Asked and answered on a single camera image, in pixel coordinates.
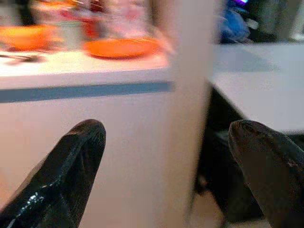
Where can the pale green mug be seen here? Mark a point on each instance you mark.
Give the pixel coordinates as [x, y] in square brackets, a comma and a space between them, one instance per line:
[70, 34]

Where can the white table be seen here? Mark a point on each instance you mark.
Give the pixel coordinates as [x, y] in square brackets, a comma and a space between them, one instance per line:
[256, 80]

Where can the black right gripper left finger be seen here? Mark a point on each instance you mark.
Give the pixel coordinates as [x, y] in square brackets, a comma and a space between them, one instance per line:
[59, 180]

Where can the blue bag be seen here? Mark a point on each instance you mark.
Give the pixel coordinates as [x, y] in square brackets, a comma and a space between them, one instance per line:
[234, 26]

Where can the orange bowl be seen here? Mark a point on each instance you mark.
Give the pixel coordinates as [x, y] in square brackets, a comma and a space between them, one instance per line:
[28, 38]

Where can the white pillar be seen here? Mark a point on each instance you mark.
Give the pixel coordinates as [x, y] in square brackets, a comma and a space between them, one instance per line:
[192, 59]

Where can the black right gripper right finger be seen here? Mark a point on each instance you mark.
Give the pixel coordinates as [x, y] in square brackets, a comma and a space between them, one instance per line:
[273, 171]

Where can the dark cutlery piece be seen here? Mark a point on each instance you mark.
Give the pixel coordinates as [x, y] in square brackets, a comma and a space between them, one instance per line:
[21, 58]

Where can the red snack packages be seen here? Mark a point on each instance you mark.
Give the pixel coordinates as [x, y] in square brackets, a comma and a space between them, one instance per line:
[92, 23]

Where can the orange plate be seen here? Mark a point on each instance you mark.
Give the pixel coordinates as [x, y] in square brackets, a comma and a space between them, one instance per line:
[121, 48]

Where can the white counter cabinet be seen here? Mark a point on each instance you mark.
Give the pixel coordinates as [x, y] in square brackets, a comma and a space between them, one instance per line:
[133, 147]

